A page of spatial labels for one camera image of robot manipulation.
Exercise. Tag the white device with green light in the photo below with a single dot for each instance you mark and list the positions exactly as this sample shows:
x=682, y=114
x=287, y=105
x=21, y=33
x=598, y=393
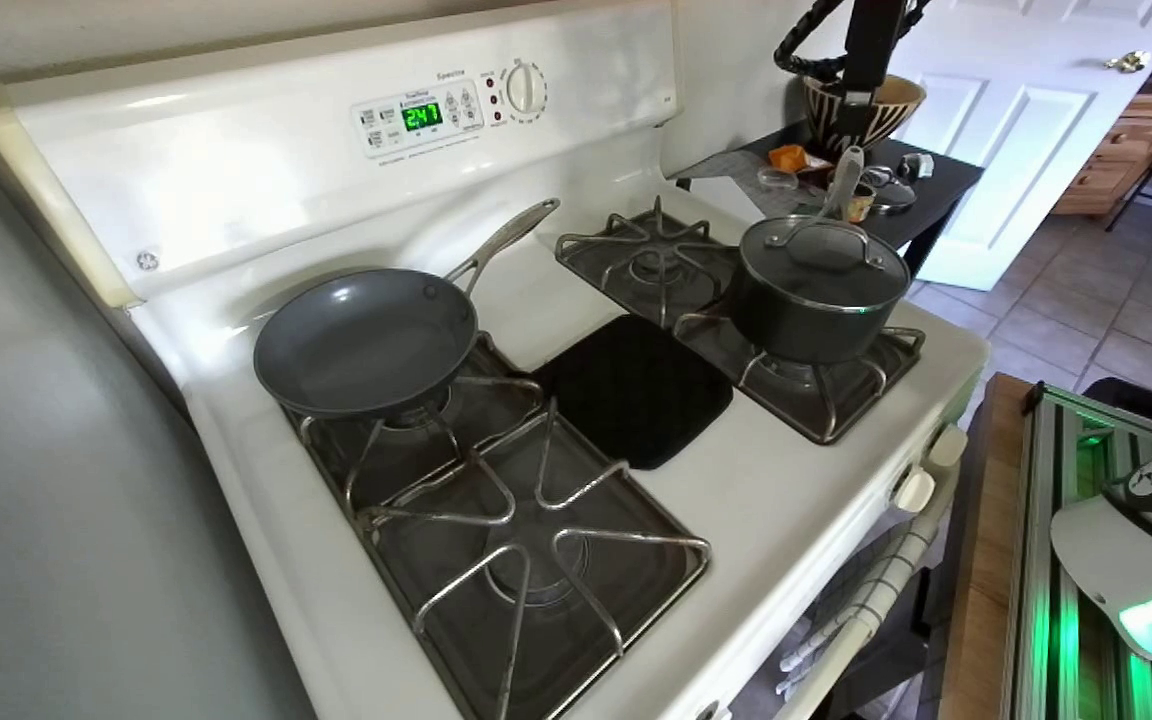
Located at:
x=1137, y=560

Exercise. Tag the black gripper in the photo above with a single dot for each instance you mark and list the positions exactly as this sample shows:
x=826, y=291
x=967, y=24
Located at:
x=887, y=33

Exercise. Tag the black side table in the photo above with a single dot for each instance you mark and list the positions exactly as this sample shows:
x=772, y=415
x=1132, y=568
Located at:
x=940, y=184

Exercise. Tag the small orange object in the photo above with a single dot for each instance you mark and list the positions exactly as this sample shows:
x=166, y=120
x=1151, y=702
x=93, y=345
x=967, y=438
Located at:
x=784, y=156

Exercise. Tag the black square mat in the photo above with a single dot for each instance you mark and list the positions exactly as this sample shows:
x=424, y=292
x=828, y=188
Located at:
x=638, y=393

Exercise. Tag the small grey cup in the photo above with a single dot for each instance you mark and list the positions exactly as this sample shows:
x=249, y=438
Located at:
x=916, y=166

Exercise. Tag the grey frying pan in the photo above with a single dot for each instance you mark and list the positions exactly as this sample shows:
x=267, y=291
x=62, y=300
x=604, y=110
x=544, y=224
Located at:
x=360, y=343

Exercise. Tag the white timer dial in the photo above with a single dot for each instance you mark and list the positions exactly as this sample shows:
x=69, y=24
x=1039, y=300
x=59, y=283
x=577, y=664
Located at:
x=520, y=89

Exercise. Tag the white stove knob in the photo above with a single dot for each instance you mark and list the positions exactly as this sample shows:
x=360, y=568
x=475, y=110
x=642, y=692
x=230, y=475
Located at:
x=945, y=445
x=914, y=489

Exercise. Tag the black burner grate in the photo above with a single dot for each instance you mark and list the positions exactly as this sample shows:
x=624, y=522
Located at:
x=657, y=265
x=520, y=560

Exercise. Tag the aluminium rail frame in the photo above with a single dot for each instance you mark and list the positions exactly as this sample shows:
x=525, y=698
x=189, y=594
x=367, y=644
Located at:
x=1071, y=586

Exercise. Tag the white gas stove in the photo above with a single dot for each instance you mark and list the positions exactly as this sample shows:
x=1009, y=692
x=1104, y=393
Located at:
x=761, y=494

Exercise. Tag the wooden board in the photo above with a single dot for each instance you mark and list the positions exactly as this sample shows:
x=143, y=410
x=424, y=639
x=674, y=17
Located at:
x=980, y=560

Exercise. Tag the metal door knob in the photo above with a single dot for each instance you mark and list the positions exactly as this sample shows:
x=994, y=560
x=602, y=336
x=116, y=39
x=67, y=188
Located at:
x=1128, y=61

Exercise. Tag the black cooking pot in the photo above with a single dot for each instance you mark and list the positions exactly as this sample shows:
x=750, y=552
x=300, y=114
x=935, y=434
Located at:
x=816, y=333

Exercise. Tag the wooden dresser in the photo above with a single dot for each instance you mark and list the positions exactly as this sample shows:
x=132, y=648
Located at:
x=1121, y=146

